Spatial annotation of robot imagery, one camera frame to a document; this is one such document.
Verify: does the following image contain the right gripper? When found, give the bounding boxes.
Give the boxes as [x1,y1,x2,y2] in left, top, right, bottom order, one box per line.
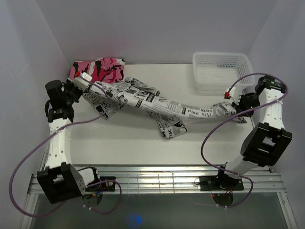
[231,94,261,117]

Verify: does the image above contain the newspaper print trousers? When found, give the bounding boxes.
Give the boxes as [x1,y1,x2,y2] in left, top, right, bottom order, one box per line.
[82,77,236,139]

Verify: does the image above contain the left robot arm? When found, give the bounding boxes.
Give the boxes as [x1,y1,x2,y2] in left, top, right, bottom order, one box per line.
[37,77,101,204]

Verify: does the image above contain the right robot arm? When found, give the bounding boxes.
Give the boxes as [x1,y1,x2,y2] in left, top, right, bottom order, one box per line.
[215,75,292,189]

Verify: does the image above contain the pink camouflage folded trousers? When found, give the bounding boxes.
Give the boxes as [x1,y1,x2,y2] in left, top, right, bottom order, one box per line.
[69,58,125,83]

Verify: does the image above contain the white plastic basket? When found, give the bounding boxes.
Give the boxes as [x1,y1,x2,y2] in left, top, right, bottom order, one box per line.
[193,52,253,92]

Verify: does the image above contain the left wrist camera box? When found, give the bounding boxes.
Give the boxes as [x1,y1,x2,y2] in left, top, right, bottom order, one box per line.
[72,72,92,91]

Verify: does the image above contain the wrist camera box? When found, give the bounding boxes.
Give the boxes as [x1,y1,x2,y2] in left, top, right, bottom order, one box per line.
[72,72,92,91]
[224,86,243,105]

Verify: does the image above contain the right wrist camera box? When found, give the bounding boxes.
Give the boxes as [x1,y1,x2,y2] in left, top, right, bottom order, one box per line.
[224,86,243,105]

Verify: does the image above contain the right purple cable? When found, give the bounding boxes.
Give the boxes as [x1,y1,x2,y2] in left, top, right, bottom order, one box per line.
[201,73,289,208]

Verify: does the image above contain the purple cable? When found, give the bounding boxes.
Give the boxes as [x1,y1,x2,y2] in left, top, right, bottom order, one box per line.
[9,78,122,218]
[201,73,289,208]

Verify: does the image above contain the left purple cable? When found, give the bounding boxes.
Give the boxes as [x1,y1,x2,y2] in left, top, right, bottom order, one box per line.
[9,78,122,218]

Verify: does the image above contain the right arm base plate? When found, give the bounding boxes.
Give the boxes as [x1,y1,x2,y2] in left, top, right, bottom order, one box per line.
[199,175,244,191]

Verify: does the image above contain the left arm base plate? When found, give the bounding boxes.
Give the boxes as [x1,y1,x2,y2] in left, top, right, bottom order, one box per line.
[85,176,116,193]

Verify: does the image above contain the aluminium frame rail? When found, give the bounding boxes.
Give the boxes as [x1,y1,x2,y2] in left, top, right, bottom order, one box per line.
[27,164,286,195]

